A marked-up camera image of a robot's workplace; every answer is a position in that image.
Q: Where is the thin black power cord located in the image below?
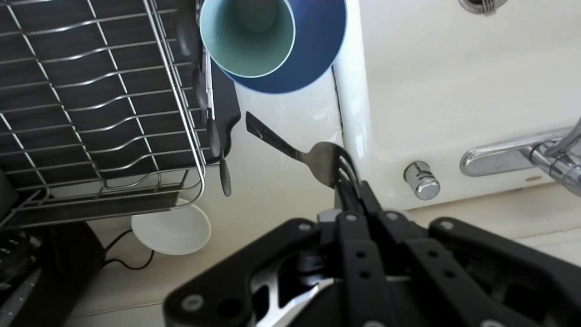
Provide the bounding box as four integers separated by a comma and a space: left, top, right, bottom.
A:
101, 227, 155, 272

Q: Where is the small white plate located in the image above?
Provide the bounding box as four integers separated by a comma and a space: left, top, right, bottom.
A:
128, 201, 213, 258

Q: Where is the metal wire dish rack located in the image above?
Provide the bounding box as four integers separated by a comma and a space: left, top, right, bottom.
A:
0, 0, 208, 230

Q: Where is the chrome faucet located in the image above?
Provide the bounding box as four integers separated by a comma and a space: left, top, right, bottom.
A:
459, 116, 581, 200

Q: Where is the light teal cup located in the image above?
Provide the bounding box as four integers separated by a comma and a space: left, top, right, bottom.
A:
197, 0, 299, 81

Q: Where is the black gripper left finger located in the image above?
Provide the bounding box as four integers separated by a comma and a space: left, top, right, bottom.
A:
161, 174, 388, 327

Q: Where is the white ceramic sink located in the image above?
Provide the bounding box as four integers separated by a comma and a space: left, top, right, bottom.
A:
330, 0, 581, 212

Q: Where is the grey metal fork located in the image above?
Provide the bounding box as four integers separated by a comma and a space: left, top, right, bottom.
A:
243, 109, 359, 190

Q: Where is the blue bowl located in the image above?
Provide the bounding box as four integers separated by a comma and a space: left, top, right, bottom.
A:
215, 0, 348, 96

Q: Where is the metal sink drain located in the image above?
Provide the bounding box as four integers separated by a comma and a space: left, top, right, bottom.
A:
457, 0, 508, 18

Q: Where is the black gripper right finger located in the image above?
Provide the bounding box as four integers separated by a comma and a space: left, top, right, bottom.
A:
359, 180, 581, 327

